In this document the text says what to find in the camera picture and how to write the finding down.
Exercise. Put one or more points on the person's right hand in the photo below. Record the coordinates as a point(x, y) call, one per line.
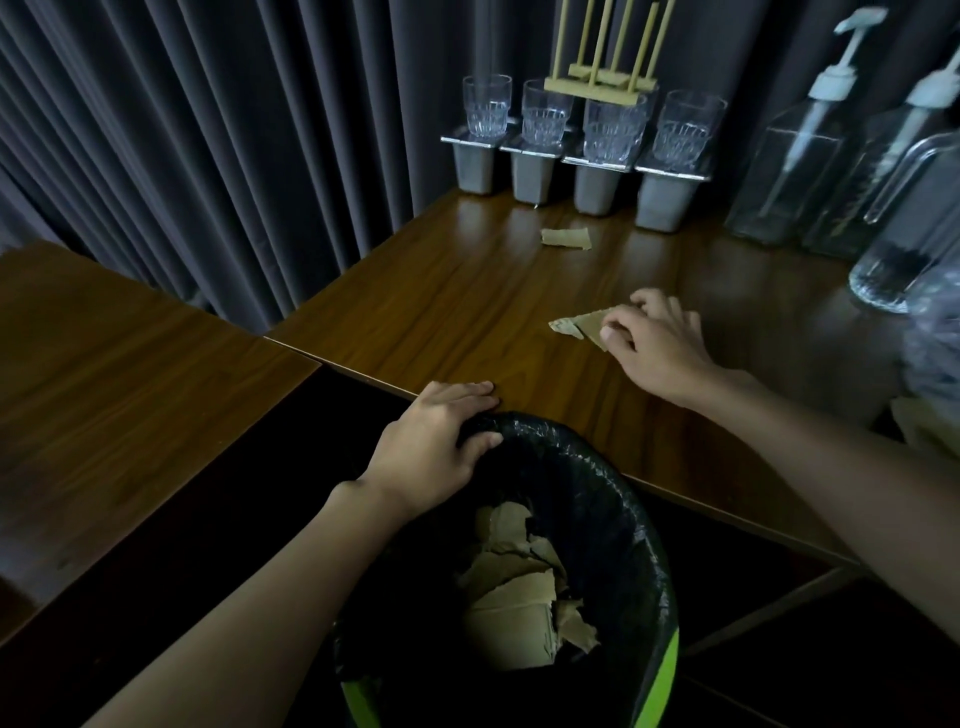
point(664, 352)

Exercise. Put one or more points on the person's left hand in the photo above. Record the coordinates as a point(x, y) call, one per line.
point(420, 450)

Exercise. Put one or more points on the person's right thumb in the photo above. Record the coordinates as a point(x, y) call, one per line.
point(615, 343)

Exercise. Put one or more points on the person's right middle finger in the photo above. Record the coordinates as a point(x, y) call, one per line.
point(651, 298)

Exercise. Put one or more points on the person's right little finger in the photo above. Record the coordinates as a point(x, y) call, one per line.
point(694, 324)

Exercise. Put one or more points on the person's left thumb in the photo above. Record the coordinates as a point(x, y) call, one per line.
point(480, 448)

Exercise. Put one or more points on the triangular torn cardboard piece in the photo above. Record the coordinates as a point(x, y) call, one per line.
point(581, 324)

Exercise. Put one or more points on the black bin liner bag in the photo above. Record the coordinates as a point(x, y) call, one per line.
point(600, 525)

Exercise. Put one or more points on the green trash bin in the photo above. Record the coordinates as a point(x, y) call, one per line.
point(658, 679)

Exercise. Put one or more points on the person's right forearm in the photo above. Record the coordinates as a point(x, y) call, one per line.
point(847, 487)

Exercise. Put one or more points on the person's left forearm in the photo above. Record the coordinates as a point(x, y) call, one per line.
point(285, 607)

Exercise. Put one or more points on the steel container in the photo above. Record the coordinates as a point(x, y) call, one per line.
point(596, 187)
point(474, 166)
point(532, 176)
point(664, 199)

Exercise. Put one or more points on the small rectangular cardboard piece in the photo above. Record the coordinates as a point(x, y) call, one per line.
point(566, 238)

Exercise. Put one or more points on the pile of torn cardboard scraps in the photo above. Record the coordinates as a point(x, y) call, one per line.
point(510, 592)

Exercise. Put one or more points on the clear drinking glass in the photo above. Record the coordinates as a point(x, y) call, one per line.
point(487, 105)
point(615, 131)
point(546, 114)
point(686, 131)

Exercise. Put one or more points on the clear pump dispenser bottle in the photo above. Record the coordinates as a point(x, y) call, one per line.
point(862, 202)
point(787, 172)

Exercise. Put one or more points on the wooden peg rack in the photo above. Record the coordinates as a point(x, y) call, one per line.
point(596, 79)

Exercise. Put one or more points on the clear plastic bag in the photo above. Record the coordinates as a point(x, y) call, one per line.
point(934, 337)

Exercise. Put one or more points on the grey pleated curtain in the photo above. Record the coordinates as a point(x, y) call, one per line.
point(225, 135)

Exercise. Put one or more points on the wooden table frame bar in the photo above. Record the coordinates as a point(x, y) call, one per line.
point(772, 607)

